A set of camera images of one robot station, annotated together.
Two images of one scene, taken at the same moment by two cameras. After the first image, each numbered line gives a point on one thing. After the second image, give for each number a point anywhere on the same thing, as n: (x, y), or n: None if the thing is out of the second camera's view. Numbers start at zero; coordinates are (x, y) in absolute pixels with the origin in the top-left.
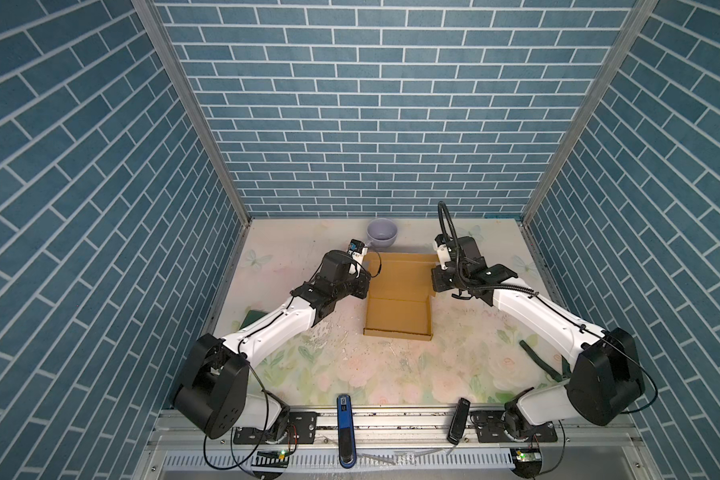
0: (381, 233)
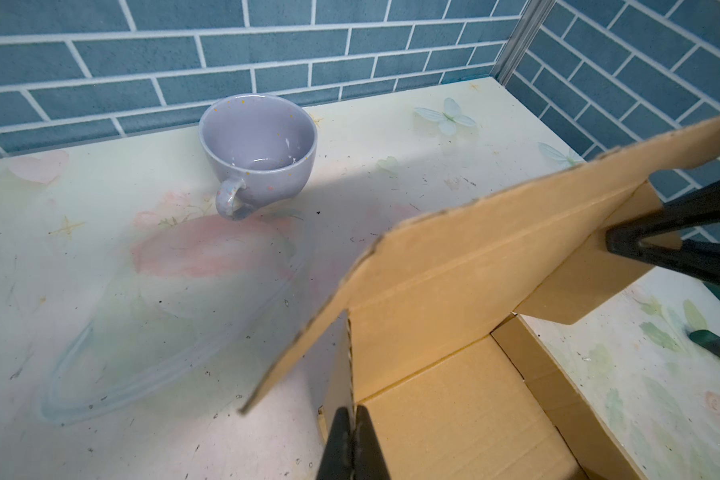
0: (264, 145)
